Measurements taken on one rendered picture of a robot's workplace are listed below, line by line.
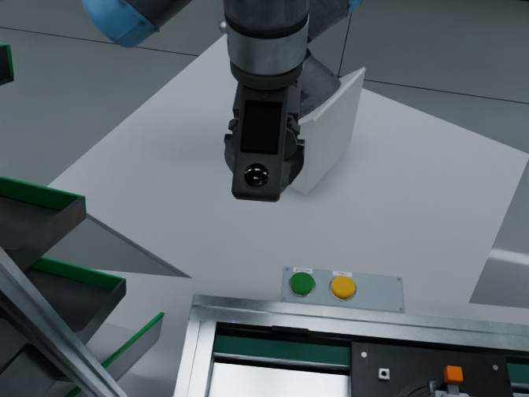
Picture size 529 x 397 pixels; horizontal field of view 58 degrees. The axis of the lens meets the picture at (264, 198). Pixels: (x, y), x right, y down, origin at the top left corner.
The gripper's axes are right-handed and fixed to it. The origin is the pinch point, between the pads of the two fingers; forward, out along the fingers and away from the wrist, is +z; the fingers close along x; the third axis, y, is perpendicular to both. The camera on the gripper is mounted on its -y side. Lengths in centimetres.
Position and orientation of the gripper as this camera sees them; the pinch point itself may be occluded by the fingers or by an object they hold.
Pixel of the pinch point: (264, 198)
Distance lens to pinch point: 60.8
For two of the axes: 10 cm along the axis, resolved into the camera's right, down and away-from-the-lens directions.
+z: 0.0, 6.1, 7.9
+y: 1.0, -7.9, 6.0
